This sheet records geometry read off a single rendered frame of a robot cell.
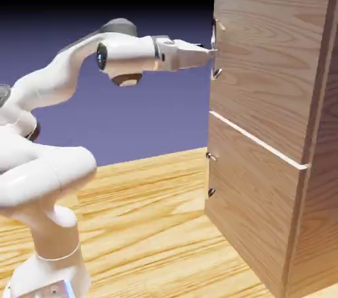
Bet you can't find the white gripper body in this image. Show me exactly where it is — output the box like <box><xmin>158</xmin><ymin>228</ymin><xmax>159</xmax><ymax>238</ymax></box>
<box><xmin>172</xmin><ymin>38</ymin><xmax>210</xmax><ymax>71</ymax></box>

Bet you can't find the light wood cabinet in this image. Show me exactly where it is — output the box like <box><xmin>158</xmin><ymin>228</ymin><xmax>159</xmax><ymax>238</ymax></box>
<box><xmin>204</xmin><ymin>0</ymin><xmax>338</xmax><ymax>298</ymax></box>

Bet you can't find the short curved metal handle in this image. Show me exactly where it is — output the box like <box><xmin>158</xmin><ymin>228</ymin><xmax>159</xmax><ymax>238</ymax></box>
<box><xmin>205</xmin><ymin>152</ymin><xmax>217</xmax><ymax>198</ymax></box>

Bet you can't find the large wood cabinet door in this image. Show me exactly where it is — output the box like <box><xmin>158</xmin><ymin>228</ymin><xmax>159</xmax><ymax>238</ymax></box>
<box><xmin>209</xmin><ymin>0</ymin><xmax>335</xmax><ymax>165</ymax></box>

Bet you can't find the long curved metal handle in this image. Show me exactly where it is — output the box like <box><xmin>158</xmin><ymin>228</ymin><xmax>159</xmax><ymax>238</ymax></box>
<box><xmin>210</xmin><ymin>18</ymin><xmax>222</xmax><ymax>80</ymax></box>

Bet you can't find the small wood cabinet door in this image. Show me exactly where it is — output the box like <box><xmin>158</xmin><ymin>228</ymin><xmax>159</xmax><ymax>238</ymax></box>
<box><xmin>204</xmin><ymin>112</ymin><xmax>308</xmax><ymax>298</ymax></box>

